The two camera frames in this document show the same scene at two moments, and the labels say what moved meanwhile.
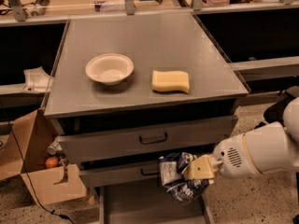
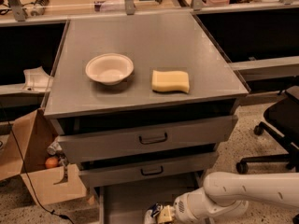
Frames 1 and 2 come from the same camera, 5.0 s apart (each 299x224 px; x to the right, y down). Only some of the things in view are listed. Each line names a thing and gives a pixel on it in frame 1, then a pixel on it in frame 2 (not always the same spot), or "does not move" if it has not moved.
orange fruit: [51, 162] does not move
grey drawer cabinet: [125, 91] does not move
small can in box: [53, 147] does not move
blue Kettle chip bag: [171, 168] to [150, 214]
